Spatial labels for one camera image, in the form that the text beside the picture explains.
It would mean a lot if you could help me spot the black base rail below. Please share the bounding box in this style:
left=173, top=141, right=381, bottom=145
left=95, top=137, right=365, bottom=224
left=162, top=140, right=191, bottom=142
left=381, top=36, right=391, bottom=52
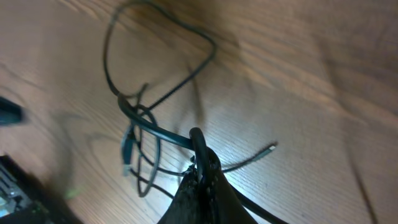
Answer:
left=1, top=155, right=82, bottom=224

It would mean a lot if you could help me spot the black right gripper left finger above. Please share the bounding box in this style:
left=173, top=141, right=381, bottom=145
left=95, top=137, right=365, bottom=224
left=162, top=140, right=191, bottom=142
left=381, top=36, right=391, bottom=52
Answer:
left=158, top=166, right=205, bottom=224

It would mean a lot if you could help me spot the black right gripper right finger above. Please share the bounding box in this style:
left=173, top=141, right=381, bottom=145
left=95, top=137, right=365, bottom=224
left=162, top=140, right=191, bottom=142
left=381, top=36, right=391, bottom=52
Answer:
left=201, top=147, right=259, bottom=224

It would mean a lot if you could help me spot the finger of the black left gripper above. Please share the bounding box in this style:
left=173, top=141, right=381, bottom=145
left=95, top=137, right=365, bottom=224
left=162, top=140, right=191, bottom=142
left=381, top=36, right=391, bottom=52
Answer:
left=1, top=97, right=25, bottom=126

